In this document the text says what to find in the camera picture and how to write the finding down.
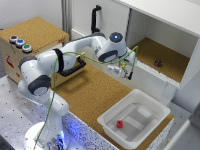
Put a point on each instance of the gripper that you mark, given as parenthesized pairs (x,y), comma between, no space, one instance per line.
(116,70)

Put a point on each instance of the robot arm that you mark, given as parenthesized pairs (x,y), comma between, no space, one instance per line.
(43,65)

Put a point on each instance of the white cabinet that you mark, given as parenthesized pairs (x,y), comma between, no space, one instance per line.
(173,13)

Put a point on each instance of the purple block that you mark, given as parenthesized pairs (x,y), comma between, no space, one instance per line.
(158,62)

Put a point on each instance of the white plastic box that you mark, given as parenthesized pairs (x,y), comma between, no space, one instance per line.
(140,115)

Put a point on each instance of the white sliding door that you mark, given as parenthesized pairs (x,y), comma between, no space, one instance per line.
(111,18)

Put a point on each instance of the pink block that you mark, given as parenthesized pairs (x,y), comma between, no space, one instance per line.
(120,124)

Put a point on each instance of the green button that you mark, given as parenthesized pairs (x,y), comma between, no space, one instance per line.
(26,48)

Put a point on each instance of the blue button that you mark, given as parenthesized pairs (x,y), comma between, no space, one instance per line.
(20,42)

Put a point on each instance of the red button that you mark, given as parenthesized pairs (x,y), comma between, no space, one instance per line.
(13,39)

